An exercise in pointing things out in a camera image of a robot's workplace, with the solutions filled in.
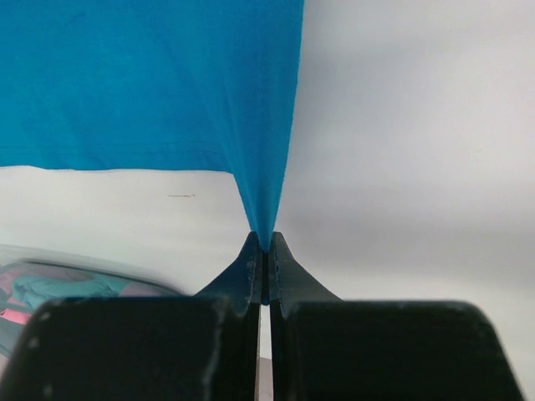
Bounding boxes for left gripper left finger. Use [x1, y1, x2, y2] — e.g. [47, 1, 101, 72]
[1, 233, 262, 400]

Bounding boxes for teal plastic basket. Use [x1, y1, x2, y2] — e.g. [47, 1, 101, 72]
[1, 245, 181, 359]

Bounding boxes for light blue t shirt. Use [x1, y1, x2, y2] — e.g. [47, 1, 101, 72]
[12, 275, 129, 308]

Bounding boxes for pink t shirt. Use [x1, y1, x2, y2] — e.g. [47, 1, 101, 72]
[1, 272, 166, 325]

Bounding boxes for dark blue t shirt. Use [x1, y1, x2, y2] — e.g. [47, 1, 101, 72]
[0, 0, 306, 251]

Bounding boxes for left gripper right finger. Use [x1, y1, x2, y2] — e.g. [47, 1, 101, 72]
[267, 233, 523, 400]

